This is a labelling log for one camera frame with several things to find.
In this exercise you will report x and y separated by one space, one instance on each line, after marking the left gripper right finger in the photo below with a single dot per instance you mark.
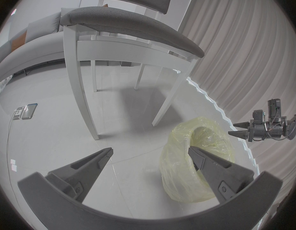
220 176

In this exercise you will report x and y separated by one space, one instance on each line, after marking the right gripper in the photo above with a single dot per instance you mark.
263 131

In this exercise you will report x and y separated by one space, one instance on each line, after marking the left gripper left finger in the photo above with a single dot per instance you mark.
83 169

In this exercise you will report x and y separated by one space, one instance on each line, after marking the yellow plastic bag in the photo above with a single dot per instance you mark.
210 140

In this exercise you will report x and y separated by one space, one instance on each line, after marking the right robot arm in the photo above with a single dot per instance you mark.
275 105

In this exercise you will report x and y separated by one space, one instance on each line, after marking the crumpled black plastic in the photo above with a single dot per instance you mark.
195 166

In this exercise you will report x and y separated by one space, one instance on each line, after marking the white trash bin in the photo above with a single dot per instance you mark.
184 176

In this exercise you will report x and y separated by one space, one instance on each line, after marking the white curtain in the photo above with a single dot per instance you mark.
234 44

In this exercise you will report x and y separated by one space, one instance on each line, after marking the pale grey sofa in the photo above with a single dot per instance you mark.
30 56

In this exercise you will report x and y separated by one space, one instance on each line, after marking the orange cushion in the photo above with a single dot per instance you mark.
18 41

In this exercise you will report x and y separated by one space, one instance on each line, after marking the white chair with grey seat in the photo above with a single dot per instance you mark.
138 27

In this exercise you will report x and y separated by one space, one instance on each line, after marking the pale grey cushion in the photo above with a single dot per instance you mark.
42 27

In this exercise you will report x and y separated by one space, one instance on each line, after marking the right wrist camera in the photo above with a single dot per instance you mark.
258 115

